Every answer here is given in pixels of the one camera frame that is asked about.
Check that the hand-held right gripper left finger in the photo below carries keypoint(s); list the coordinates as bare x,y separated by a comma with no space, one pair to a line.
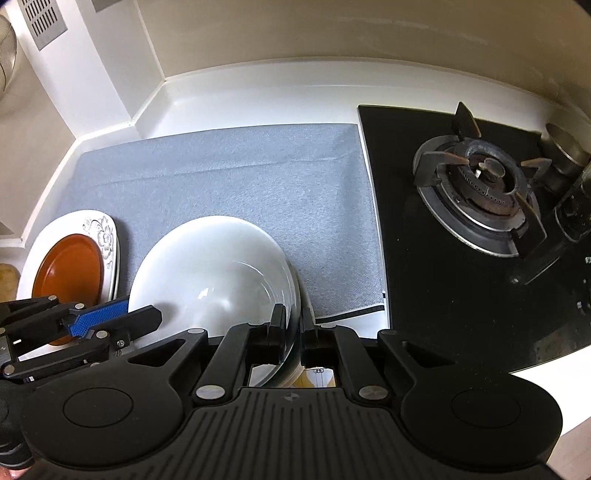
278,337

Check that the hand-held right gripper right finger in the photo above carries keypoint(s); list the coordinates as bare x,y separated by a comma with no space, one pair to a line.
308,341

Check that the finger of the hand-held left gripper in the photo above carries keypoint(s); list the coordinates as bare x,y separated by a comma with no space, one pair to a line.
141,323
99,318

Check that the orange round plate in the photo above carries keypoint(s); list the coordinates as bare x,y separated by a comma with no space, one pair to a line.
64,267

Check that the white bowl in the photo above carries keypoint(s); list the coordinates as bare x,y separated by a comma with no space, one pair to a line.
207,267

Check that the white floral plate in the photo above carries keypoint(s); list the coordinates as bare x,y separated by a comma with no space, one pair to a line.
99,230

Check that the wooden board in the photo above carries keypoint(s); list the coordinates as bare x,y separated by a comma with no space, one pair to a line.
8,281

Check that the black glass gas stove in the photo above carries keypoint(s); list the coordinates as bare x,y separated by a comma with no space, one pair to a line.
415,286

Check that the grey fabric mat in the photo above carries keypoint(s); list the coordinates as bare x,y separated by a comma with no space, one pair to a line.
231,175

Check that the gas burner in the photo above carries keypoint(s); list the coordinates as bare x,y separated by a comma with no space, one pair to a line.
489,173

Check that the black pan support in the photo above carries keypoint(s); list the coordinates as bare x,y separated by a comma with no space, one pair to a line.
464,121

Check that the clear drinking glass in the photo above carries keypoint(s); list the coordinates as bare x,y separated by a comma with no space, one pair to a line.
575,207

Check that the metal vent grille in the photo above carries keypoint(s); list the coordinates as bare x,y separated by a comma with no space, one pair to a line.
44,18

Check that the metal cup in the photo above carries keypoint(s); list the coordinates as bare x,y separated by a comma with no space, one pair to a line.
565,147

